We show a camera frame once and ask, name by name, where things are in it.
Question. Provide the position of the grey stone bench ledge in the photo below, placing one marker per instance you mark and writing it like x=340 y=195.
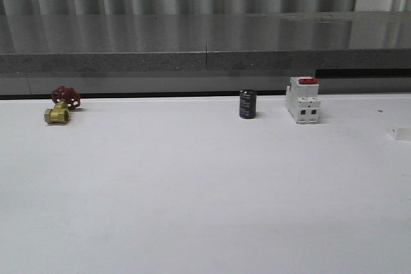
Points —
x=100 y=55

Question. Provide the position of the white half-ring pipe clamp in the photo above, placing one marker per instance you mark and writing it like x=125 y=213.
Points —
x=400 y=133

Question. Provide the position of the brass valve with red handwheel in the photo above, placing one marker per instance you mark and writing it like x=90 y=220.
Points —
x=65 y=99

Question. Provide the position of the white circuit breaker red switch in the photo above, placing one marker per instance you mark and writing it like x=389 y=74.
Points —
x=302 y=99

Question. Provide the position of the black cylindrical capacitor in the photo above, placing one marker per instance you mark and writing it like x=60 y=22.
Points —
x=247 y=109

